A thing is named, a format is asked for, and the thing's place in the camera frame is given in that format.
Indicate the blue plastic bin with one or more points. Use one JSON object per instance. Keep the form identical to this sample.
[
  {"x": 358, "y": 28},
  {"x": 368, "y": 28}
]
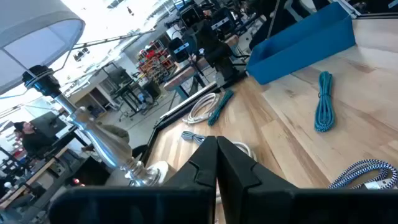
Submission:
[{"x": 298, "y": 53}]

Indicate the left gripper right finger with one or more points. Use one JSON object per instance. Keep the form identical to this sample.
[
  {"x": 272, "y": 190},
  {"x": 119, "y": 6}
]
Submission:
[{"x": 255, "y": 205}]

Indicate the dark computer monitor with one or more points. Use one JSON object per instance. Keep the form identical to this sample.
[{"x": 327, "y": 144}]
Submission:
[{"x": 48, "y": 124}]

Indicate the silver table lamp white shade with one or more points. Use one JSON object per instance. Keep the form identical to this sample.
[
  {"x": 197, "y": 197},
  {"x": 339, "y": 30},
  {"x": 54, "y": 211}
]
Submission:
[{"x": 102, "y": 143}]

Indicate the dark workstation desk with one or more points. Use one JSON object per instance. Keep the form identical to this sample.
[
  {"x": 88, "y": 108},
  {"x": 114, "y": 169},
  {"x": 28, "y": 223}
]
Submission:
[{"x": 124, "y": 90}]

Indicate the shelf with coloured bins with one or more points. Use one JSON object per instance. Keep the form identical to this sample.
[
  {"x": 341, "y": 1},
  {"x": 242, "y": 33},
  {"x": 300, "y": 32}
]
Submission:
[{"x": 155, "y": 62}]

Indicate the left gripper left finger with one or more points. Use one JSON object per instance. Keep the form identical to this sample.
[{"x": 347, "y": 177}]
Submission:
[{"x": 186, "y": 205}]

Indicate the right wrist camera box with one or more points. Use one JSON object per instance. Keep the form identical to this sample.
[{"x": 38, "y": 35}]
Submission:
[{"x": 178, "y": 49}]

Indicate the wooden workbench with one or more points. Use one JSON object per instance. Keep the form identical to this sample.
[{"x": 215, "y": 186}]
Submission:
[{"x": 183, "y": 76}]

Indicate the person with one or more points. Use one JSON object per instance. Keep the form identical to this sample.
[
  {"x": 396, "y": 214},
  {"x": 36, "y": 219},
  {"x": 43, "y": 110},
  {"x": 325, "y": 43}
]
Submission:
[{"x": 34, "y": 141}]

